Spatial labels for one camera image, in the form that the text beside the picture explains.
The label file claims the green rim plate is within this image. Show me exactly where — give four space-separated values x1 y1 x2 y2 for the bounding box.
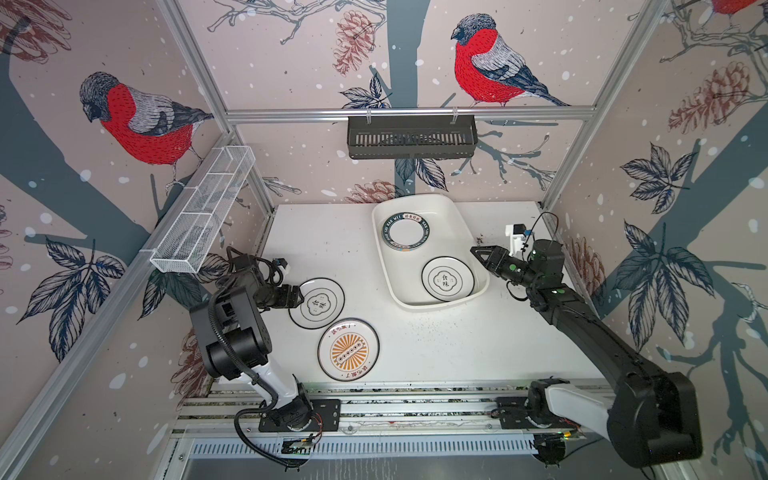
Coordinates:
381 212 431 252

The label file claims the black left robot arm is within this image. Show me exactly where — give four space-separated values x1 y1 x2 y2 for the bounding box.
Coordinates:
190 247 315 431

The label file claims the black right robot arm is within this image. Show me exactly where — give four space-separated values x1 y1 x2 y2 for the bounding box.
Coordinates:
470 239 703 468

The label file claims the white plastic bin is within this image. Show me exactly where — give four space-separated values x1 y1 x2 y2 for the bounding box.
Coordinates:
372 194 490 311

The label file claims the orange sunburst plate front left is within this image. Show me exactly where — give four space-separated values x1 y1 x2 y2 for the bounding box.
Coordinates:
317 318 381 382

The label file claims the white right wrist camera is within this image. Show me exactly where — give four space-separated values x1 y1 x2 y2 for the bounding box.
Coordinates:
505 223 530 257

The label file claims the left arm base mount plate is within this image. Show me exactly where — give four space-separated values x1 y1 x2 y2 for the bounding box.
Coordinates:
258 399 341 433

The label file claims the white mesh wall shelf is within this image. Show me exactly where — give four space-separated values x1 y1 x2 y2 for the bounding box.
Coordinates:
150 145 255 274

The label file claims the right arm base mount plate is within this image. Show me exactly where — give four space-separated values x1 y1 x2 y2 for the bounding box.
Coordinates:
491 396 581 430

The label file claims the black corrugated cable conduit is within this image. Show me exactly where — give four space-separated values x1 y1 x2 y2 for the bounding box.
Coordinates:
206 287 307 469

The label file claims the aluminium rail base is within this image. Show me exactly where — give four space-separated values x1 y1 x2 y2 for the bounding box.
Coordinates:
170 381 590 437

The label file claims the black wire wall basket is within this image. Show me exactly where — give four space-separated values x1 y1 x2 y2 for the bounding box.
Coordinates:
347 115 478 160

